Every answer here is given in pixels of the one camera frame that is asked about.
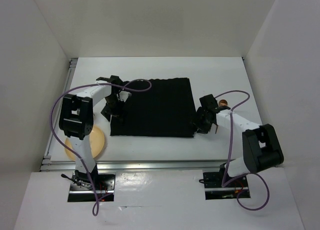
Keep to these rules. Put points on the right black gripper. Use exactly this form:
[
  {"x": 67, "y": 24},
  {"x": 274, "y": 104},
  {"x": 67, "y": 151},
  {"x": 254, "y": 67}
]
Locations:
[{"x": 203, "y": 129}]

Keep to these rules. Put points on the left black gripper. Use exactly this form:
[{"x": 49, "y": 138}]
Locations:
[{"x": 118, "y": 112}]

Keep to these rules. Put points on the black cloth placemat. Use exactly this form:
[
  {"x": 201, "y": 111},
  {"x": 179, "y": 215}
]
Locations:
[{"x": 157, "y": 108}]

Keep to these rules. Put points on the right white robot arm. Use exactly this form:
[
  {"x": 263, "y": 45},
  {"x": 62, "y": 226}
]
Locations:
[{"x": 261, "y": 148}]

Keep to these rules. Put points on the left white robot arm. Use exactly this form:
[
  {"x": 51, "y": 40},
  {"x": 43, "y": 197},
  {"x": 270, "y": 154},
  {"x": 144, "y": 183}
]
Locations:
[{"x": 77, "y": 121}]

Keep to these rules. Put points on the copper spoon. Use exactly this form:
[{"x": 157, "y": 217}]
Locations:
[{"x": 222, "y": 102}]

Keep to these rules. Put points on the beige plate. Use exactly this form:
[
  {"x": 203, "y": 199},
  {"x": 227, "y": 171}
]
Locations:
[{"x": 97, "y": 143}]

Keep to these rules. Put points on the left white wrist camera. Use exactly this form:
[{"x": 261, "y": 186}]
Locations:
[{"x": 124, "y": 95}]

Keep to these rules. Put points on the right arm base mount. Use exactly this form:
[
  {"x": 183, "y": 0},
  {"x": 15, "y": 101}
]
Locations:
[{"x": 212, "y": 182}]

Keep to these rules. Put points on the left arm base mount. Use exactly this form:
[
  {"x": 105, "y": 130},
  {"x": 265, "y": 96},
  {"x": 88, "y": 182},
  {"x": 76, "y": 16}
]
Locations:
[{"x": 82, "y": 191}]

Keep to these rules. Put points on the aluminium table frame rail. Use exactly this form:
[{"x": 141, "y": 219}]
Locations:
[{"x": 224, "y": 77}]

